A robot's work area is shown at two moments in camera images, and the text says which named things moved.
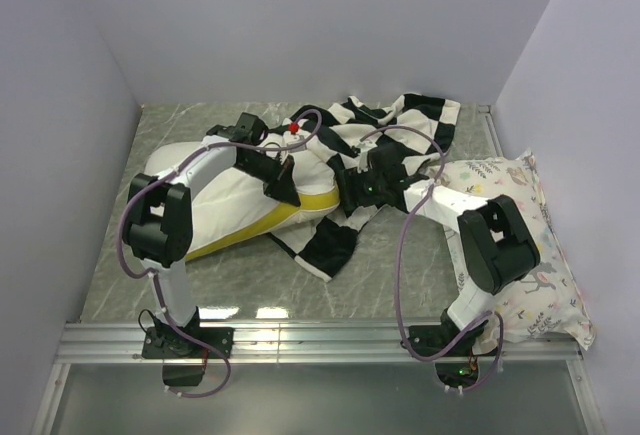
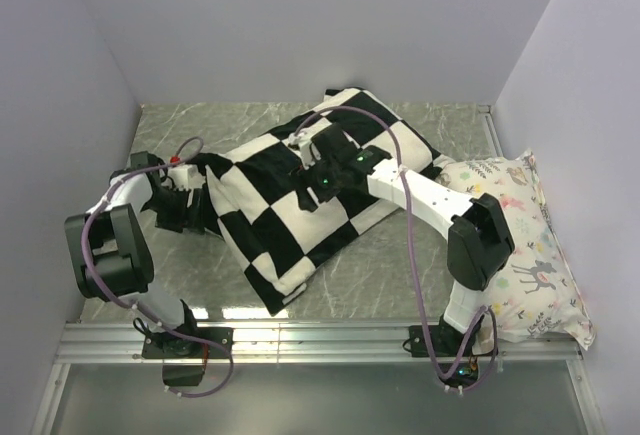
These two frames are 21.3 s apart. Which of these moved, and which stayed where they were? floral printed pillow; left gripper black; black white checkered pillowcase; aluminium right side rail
Moved: left gripper black; black white checkered pillowcase
Stayed: aluminium right side rail; floral printed pillow
